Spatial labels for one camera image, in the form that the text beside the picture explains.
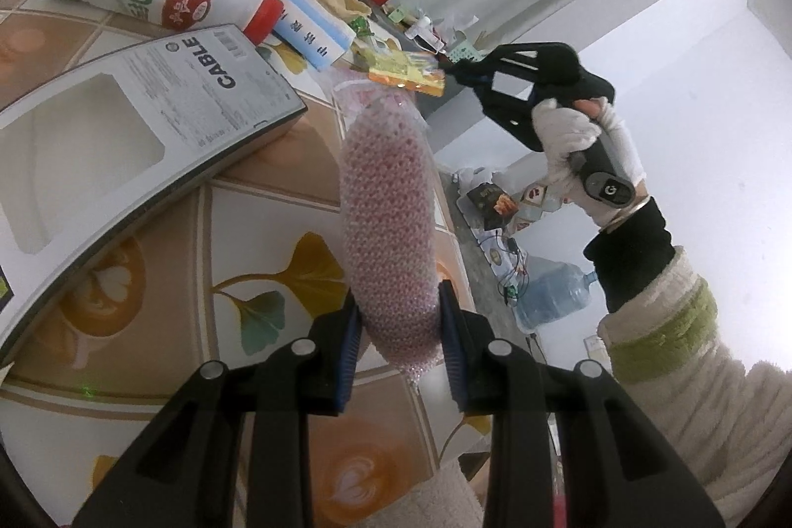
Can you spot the black snack box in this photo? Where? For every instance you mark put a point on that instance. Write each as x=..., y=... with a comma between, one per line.
x=492, y=203

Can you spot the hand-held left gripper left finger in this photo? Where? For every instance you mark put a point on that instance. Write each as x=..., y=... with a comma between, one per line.
x=346, y=361

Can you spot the white blue tissue packet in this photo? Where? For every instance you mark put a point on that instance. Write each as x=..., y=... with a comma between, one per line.
x=303, y=18

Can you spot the green utensil caddy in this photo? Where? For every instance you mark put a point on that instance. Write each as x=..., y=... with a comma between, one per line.
x=463, y=55

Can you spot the small white bottle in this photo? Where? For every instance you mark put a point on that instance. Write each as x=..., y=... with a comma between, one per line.
x=424, y=33

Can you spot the leaf patterned tablecloth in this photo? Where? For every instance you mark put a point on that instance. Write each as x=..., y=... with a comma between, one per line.
x=260, y=231

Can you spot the green snack packet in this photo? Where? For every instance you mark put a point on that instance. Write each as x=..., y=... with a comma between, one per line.
x=361, y=27

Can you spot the person's right hand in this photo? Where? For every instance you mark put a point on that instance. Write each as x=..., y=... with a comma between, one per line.
x=563, y=132

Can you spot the person's right forearm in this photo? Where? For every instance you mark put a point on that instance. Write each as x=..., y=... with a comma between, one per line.
x=668, y=342

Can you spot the grey packaging box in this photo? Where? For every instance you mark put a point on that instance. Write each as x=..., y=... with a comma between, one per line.
x=204, y=89

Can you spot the patterned paper bag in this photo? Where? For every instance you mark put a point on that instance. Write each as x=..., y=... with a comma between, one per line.
x=541, y=200

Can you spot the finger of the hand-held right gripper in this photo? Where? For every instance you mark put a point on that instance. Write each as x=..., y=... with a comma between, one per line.
x=510, y=123
x=513, y=56

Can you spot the white plastic bag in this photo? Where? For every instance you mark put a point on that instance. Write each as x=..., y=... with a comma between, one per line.
x=473, y=178

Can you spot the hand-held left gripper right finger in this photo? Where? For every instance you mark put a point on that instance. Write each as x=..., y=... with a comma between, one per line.
x=450, y=355

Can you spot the blue water jug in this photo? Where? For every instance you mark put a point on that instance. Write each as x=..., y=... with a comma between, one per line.
x=554, y=296

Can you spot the pink foam sleeve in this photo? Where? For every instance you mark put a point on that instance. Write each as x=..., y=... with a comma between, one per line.
x=383, y=206

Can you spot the yellow orange snack packet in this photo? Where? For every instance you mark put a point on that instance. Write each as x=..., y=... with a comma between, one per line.
x=408, y=73

